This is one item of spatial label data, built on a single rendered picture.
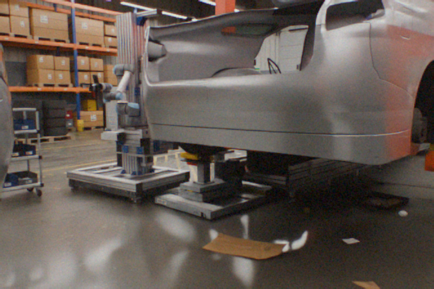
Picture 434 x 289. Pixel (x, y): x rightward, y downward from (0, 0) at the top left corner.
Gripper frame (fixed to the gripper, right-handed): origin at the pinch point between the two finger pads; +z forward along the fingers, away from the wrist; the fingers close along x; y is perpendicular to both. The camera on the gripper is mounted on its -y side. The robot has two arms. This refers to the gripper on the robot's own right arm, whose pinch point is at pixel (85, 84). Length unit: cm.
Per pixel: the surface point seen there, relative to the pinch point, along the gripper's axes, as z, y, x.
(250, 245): 30, 98, -187
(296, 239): 4, 95, -216
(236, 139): 77, 14, -182
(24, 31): -604, -88, 779
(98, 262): 93, 111, -101
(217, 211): -24, 100, -138
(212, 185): -56, 86, -117
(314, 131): 94, 1, -229
